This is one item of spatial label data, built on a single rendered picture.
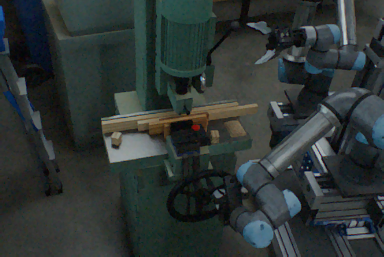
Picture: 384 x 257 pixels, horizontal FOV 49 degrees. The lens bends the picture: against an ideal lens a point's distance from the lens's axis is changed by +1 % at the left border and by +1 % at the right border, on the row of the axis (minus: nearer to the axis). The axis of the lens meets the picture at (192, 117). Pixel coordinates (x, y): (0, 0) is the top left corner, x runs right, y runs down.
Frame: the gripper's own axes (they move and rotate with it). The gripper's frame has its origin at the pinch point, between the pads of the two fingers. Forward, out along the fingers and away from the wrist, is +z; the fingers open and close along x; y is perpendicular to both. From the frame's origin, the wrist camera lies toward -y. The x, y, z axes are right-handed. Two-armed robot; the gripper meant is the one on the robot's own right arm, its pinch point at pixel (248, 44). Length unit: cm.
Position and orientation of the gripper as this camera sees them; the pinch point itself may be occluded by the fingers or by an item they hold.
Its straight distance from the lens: 156.1
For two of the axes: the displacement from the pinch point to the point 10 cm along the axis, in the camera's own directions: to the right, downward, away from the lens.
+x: 1.8, 9.8, -1.2
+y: 2.5, -1.6, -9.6
